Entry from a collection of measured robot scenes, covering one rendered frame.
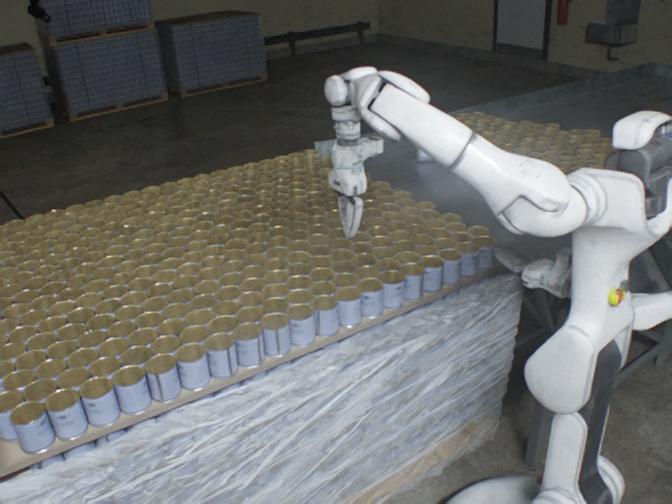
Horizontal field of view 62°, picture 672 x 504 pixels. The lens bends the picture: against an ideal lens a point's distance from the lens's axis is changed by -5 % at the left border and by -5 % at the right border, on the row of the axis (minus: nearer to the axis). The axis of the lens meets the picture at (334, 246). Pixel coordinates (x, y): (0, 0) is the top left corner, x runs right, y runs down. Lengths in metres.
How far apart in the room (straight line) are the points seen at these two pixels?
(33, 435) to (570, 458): 1.18
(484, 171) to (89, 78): 7.95
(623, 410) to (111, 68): 7.55
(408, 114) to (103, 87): 7.91
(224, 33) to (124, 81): 1.64
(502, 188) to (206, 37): 8.29
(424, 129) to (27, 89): 7.78
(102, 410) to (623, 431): 2.27
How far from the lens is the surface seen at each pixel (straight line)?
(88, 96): 8.75
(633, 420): 3.00
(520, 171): 1.00
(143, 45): 8.87
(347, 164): 1.40
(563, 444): 1.53
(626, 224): 1.14
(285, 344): 1.38
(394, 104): 1.03
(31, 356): 1.47
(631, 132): 1.12
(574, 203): 1.06
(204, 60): 9.16
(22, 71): 8.52
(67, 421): 1.28
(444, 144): 0.98
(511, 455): 2.71
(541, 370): 1.38
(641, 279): 1.85
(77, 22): 8.61
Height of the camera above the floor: 1.98
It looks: 28 degrees down
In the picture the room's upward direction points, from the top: 4 degrees counter-clockwise
